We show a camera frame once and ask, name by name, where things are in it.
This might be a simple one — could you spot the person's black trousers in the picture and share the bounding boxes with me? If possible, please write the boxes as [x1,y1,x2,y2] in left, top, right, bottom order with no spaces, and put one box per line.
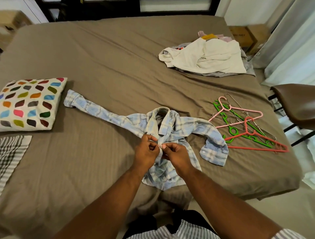
[122,209,218,239]

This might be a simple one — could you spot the black slatted headboard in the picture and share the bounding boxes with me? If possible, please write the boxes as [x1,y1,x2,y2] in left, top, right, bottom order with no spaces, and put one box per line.
[34,0,221,21]

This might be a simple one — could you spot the pile of coloured plastic hangers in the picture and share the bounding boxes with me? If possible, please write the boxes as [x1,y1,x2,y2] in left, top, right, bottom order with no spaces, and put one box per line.
[208,94,291,153]

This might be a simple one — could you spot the person's striped shirt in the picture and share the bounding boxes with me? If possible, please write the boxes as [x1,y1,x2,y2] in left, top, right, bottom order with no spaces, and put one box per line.
[127,219,308,239]

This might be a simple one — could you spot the bed with taupe sheet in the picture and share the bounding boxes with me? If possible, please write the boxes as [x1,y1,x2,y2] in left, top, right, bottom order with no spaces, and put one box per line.
[0,15,303,239]

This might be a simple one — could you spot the light blue garment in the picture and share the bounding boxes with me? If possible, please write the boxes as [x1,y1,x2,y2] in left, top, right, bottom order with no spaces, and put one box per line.
[63,89,230,191]

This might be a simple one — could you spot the cardboard boxes left of bed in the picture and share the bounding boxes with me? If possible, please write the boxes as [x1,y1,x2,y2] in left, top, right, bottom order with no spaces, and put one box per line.
[0,10,33,50]

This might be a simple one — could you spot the person's right forearm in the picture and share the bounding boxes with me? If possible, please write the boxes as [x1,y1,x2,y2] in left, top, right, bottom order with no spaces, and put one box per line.
[179,167,287,239]

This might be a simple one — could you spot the pink and yellow garment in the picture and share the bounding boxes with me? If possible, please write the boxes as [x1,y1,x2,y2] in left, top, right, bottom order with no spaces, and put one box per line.
[197,31,233,43]

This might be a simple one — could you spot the person's right hand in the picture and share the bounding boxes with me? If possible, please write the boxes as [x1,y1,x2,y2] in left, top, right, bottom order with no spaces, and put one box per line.
[161,142,196,178]

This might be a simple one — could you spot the brown chair with black legs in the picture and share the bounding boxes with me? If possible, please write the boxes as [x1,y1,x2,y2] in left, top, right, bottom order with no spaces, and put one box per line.
[270,83,315,147]

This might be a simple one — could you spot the person's left hand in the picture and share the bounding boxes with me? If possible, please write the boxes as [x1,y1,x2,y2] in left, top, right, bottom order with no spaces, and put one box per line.
[134,134,162,173]

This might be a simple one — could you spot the colourful leaf print pillow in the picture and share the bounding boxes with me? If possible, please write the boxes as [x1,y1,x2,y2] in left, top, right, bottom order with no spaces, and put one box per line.
[0,77,69,133]

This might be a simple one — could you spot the cream white garment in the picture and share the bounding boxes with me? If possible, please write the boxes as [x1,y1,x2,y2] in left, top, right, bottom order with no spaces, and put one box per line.
[158,37,248,76]

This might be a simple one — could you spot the person's left forearm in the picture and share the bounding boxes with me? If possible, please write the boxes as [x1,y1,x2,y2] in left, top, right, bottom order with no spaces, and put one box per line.
[52,166,147,239]

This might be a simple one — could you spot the grey checked towel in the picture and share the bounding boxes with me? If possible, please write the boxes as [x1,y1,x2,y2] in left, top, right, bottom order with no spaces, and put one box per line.
[0,135,32,195]

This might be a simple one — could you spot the sheer white curtain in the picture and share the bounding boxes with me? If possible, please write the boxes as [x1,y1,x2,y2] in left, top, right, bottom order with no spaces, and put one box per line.
[253,0,315,87]

